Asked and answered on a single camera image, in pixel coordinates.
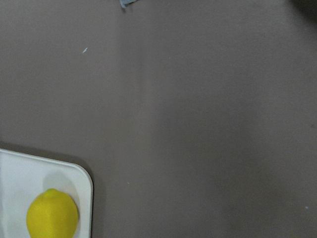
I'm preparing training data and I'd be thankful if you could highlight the yellow lemon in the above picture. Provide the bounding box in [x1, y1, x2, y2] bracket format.
[26, 188, 79, 238]

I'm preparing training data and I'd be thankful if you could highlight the cream rabbit tray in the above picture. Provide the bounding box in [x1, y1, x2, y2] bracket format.
[0, 149, 93, 238]

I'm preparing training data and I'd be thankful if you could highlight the grey folded cloth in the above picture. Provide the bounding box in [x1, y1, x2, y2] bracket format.
[119, 0, 137, 8]

